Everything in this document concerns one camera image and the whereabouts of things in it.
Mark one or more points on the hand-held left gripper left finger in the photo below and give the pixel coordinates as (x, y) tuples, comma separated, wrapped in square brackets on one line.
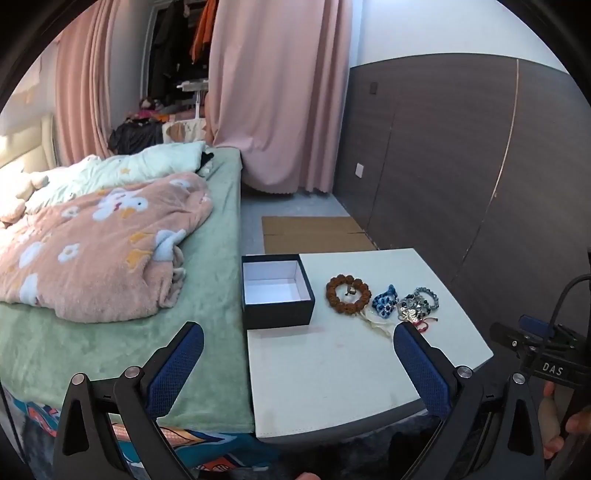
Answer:
[(178, 364)]

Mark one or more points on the light green quilt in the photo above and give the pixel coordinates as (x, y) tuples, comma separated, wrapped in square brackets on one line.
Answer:
[(138, 164)]

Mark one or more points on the flat cardboard sheet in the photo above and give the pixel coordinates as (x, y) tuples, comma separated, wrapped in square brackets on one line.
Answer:
[(314, 235)]

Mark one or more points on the dark hanging clothes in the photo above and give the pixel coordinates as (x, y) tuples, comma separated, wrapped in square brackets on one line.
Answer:
[(168, 50)]

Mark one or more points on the white wall socket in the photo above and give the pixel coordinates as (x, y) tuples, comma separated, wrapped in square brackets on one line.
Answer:
[(359, 170)]

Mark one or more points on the green bedsheet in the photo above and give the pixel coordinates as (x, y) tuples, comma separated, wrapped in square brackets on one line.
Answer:
[(207, 286)]

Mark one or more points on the black jewelry box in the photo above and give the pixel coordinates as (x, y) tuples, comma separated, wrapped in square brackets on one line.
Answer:
[(277, 295)]

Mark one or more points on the beige padded headboard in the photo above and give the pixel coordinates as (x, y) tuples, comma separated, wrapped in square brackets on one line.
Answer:
[(23, 147)]

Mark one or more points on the person's right hand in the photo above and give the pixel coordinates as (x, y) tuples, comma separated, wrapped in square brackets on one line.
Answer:
[(551, 415)]

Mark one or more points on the narrow pink curtain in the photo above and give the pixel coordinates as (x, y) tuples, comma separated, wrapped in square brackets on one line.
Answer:
[(85, 83)]

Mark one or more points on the colourful printed sheet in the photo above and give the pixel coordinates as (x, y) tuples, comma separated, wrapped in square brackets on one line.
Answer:
[(221, 454)]

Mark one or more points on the pink plush pillow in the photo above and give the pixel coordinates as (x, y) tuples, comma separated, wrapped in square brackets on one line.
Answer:
[(18, 189)]

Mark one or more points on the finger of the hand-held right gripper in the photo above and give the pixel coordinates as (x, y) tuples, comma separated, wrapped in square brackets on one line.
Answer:
[(535, 323)]

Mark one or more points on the small plush toy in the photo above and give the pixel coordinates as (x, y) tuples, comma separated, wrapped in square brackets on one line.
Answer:
[(148, 107)]

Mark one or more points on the thin silver bangle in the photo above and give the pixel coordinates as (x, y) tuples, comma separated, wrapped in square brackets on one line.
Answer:
[(376, 323)]

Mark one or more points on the pink flower printed blanket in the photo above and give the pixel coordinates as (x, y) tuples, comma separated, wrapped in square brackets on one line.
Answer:
[(92, 249)]

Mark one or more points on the pile of dark clothes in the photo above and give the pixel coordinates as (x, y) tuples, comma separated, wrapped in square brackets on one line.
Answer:
[(134, 136)]

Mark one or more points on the orange hanging garment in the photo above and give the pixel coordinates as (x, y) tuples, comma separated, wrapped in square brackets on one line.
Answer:
[(203, 32)]

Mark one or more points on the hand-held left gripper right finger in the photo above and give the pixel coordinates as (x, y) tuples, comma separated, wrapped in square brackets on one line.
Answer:
[(422, 369)]

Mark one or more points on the white clothes rack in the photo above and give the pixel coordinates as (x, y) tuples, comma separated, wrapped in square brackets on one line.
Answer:
[(196, 92)]

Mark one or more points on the wide pink curtain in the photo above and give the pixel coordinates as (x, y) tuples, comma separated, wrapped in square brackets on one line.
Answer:
[(277, 92)]

